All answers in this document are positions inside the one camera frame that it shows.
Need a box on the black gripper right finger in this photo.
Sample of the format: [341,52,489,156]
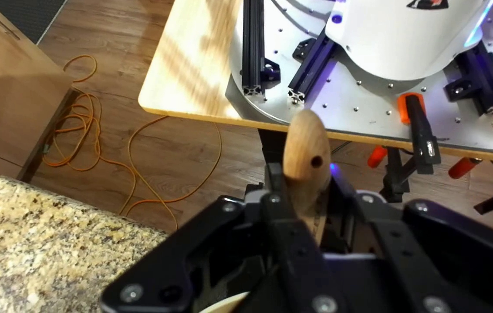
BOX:
[329,167,491,313]

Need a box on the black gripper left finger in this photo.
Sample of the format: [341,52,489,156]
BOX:
[260,163,345,313]

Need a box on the wooden spoon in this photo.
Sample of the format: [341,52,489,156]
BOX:
[282,109,331,242]

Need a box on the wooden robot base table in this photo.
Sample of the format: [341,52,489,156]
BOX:
[138,0,493,160]

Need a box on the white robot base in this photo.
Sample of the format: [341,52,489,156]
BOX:
[324,0,493,82]

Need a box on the orange black clamp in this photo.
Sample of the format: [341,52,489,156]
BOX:
[397,92,441,174]

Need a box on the aluminium mounting plate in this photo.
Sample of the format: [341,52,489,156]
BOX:
[230,0,493,151]

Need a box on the white pot with handles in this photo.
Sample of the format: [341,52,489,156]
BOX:
[200,292,247,313]

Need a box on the orange extension cord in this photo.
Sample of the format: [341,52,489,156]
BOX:
[44,54,225,228]

